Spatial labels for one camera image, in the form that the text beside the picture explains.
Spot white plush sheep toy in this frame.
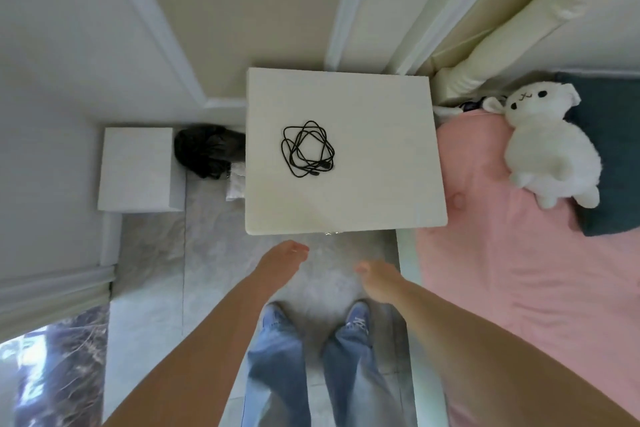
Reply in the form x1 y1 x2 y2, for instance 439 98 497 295
482 81 603 209

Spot person's blue shoe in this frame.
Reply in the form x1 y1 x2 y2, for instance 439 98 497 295
345 301 372 336
262 303 296 333

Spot dark teal pillow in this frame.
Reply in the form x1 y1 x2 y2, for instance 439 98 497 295
552 72 640 237

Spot white square box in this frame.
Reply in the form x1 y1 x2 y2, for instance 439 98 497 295
97 127 187 213

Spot person's left hand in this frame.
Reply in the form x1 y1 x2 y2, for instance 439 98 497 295
256 240 310 287

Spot person's right hand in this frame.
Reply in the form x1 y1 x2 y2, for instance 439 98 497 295
354 261 408 303

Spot white crumpled bag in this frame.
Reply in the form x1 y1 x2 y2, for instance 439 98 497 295
225 161 247 202

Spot person's left blue shoe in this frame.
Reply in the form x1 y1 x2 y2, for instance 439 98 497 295
262 303 296 333

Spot person's blue jeans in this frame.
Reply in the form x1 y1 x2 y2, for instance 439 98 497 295
241 317 408 427

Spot black coiled cable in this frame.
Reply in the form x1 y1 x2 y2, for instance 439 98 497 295
280 120 336 178

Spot white bedside table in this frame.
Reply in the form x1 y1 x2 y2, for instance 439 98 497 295
244 67 449 236

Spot cream upholstered headboard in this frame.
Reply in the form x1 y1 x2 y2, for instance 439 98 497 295
431 0 640 107

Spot person's right blue shoe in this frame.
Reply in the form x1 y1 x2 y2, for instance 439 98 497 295
345 301 372 336

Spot pink bed sheet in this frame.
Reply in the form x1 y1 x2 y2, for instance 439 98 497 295
416 109 640 427

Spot person's right forearm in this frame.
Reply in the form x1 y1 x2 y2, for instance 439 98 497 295
376 281 640 427

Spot person's left forearm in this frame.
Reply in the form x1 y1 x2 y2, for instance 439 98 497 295
102 267 283 427

